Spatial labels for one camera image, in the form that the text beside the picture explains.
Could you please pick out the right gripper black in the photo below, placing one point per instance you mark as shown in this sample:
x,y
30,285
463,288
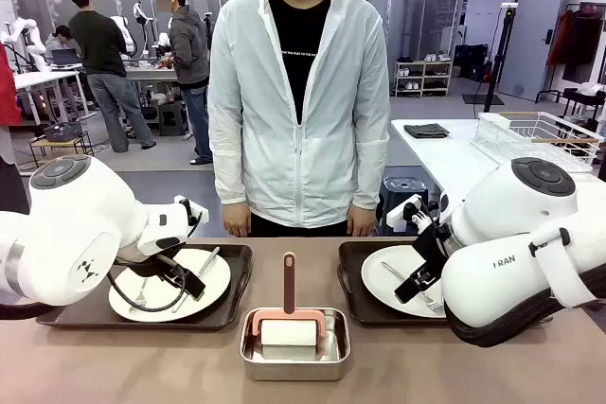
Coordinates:
x,y
431,245

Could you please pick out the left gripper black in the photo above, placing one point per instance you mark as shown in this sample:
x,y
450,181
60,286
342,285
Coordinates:
x,y
174,268

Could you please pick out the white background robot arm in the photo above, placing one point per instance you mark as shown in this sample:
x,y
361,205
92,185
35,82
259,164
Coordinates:
x,y
28,40
125,30

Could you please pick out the person's right forearm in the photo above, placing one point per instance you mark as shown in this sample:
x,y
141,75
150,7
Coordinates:
x,y
227,163

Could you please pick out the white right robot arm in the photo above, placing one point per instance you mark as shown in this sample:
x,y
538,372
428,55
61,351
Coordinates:
x,y
516,205

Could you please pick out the person's left forearm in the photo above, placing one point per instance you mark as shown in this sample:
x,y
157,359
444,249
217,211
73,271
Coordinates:
x,y
374,163

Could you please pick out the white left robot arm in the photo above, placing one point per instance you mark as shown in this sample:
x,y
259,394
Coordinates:
x,y
71,233

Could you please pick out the person's right hand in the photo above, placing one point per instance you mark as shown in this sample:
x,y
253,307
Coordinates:
x,y
237,223

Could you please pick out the person's left hand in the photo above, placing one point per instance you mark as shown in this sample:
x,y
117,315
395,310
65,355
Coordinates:
x,y
362,223

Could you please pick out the white round plate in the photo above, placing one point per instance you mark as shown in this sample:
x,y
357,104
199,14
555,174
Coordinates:
x,y
213,281
379,281

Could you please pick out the silver fork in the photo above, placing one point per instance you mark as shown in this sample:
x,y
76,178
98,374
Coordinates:
x,y
139,297
390,270

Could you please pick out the silver table knife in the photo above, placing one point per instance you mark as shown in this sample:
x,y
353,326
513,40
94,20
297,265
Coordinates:
x,y
210,259

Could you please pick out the dark brown serving tray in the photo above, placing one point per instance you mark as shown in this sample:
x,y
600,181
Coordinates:
x,y
237,281
350,281

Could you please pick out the dark blue plastic stool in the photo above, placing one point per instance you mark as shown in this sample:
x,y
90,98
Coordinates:
x,y
402,191

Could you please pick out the stainless steel rectangular tray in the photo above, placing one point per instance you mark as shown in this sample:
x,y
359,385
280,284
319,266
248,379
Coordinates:
x,y
293,366

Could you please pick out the white side table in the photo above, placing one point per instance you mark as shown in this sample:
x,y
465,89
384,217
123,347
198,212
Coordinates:
x,y
440,158

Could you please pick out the folded dark grey cloth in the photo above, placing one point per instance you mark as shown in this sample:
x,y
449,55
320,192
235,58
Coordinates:
x,y
426,130

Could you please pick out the black plastic stool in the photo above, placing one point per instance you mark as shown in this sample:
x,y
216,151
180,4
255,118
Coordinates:
x,y
171,117

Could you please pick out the low wooden rack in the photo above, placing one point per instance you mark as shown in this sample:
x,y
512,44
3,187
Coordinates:
x,y
71,146

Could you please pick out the wooden shoe rack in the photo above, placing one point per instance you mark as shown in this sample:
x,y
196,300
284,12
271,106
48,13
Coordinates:
x,y
423,77

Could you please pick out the grey background work table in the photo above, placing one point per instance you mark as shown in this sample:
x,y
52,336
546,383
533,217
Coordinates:
x,y
151,74

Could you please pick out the person in white jacket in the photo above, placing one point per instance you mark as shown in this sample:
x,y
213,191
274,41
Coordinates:
x,y
293,92

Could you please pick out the black suitcase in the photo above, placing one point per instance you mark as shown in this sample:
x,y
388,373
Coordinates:
x,y
471,62

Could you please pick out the person in grey hoodie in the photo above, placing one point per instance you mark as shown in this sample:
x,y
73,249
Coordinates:
x,y
189,54

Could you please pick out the black tripod stand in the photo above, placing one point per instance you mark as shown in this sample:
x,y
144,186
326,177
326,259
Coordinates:
x,y
494,54

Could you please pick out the black utility cart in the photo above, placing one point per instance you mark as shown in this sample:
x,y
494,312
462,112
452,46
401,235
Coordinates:
x,y
584,101

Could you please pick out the person in dark green sweater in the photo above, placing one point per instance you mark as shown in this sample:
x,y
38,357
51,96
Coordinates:
x,y
99,54

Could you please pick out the white background desk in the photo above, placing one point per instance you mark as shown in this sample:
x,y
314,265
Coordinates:
x,y
42,77

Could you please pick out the grey laptop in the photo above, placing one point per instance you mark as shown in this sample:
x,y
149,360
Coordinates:
x,y
65,57

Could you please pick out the grey door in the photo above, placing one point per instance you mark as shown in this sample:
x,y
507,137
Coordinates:
x,y
530,35

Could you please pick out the person in red top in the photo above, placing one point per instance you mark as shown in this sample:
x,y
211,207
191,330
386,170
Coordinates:
x,y
7,87

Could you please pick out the seated person with cap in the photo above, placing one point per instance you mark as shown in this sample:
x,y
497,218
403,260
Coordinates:
x,y
59,42

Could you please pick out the clothes rack with coats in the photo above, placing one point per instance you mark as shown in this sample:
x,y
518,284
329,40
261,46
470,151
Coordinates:
x,y
577,44

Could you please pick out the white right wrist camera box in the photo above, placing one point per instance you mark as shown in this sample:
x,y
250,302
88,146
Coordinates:
x,y
400,212

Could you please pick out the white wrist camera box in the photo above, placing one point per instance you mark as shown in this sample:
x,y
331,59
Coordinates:
x,y
400,212
189,209

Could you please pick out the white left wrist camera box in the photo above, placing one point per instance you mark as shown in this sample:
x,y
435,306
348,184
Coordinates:
x,y
189,209

